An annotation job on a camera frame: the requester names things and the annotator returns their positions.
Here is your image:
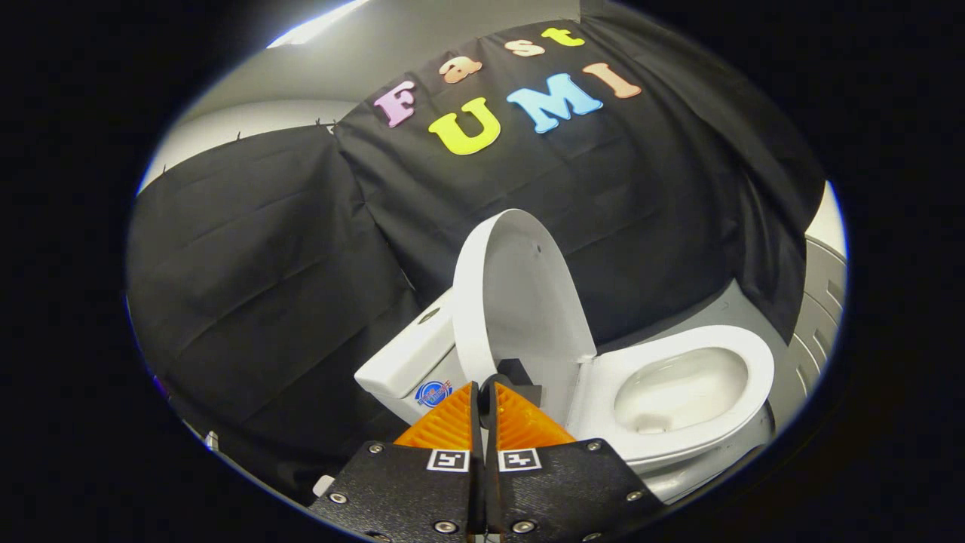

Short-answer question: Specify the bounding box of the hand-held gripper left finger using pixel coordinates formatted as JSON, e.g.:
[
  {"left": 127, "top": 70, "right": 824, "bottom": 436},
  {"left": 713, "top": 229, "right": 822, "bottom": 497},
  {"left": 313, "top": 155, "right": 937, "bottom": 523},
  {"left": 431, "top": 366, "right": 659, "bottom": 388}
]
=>
[{"left": 309, "top": 381, "right": 487, "bottom": 543}]

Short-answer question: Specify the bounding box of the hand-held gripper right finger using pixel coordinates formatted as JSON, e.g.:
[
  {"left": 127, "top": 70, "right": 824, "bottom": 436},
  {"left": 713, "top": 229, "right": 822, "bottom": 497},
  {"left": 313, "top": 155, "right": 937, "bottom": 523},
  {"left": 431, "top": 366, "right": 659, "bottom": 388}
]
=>
[{"left": 479, "top": 375, "right": 668, "bottom": 543}]

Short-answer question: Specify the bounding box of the black lid lifter handle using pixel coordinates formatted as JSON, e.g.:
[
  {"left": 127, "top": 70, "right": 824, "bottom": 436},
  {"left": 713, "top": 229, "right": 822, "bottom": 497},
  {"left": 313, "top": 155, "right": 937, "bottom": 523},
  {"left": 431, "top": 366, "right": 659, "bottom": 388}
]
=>
[{"left": 492, "top": 358, "right": 544, "bottom": 410}]

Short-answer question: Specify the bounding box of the white toilet lid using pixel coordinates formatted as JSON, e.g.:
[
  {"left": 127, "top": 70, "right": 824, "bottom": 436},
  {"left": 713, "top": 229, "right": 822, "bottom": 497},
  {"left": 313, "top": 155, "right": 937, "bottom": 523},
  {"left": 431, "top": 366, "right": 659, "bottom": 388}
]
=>
[{"left": 452, "top": 209, "right": 598, "bottom": 425}]

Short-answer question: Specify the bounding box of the white toilet seat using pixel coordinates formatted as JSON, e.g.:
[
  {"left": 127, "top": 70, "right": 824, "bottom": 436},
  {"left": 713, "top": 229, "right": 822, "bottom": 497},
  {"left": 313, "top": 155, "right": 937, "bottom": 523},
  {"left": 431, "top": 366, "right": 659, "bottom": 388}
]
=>
[{"left": 565, "top": 324, "right": 776, "bottom": 462}]

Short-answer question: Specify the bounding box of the white toilet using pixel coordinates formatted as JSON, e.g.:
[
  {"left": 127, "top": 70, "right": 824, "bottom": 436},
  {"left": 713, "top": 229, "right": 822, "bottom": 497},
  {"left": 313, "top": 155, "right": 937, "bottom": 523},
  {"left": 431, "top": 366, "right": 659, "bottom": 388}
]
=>
[{"left": 354, "top": 290, "right": 777, "bottom": 505}]

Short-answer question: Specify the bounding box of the black backdrop cloth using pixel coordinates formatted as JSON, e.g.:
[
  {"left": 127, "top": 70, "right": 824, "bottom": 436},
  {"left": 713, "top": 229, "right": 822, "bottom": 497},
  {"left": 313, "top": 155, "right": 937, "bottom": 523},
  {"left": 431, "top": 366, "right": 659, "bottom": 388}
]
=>
[{"left": 127, "top": 0, "right": 826, "bottom": 506}]

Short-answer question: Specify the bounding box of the white cabinet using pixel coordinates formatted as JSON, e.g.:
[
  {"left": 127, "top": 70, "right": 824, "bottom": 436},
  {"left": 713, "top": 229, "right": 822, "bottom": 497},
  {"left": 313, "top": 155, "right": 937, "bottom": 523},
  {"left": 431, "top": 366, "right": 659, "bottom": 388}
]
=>
[{"left": 769, "top": 181, "right": 849, "bottom": 423}]

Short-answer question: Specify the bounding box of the ceiling light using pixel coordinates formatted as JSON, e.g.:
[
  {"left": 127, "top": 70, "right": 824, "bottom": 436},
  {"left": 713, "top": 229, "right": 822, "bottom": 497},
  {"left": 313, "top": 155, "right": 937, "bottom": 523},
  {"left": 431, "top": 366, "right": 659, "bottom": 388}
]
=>
[{"left": 268, "top": 0, "right": 370, "bottom": 48}]

